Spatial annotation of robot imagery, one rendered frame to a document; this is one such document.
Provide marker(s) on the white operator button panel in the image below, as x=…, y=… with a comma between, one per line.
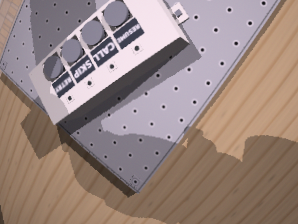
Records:
x=104, y=65

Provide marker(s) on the grey perforated base plate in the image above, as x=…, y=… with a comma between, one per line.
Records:
x=133, y=132

